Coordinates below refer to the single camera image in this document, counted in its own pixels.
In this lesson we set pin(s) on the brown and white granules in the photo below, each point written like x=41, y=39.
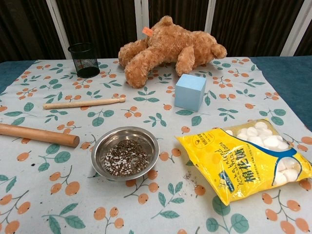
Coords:
x=126, y=158

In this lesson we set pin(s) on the light blue cube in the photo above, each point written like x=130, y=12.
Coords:
x=189, y=93

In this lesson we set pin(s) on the thick brown wooden rolling pin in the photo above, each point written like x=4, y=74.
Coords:
x=44, y=136

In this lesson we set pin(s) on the brown plush teddy bear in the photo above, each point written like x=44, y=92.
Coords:
x=168, y=46

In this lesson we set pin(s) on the white frame post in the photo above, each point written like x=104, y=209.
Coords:
x=295, y=26
x=210, y=14
x=142, y=14
x=58, y=26

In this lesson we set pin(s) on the yellow marshmallow bag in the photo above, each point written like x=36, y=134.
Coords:
x=219, y=165

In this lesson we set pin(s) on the floral print tablecloth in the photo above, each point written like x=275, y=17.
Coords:
x=156, y=209

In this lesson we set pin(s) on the thin wooden stick with knob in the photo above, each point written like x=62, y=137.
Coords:
x=80, y=103

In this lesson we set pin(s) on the black mesh pen holder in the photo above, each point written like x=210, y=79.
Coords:
x=84, y=61

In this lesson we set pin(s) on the round stainless steel bowl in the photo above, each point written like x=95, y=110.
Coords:
x=146, y=143

